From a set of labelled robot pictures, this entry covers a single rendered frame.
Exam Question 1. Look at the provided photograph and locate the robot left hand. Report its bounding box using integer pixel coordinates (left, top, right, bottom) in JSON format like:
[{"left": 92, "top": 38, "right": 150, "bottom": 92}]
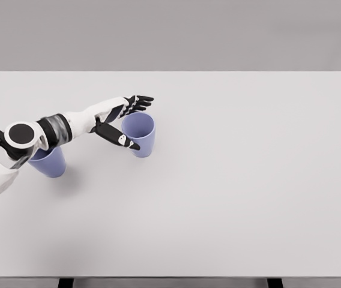
[{"left": 87, "top": 95, "right": 155, "bottom": 151}]

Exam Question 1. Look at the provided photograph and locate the blue plastic cup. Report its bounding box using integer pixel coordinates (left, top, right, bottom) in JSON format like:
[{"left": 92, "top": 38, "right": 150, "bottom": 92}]
[
  {"left": 121, "top": 112, "right": 157, "bottom": 158},
  {"left": 27, "top": 146, "right": 67, "bottom": 179}
]

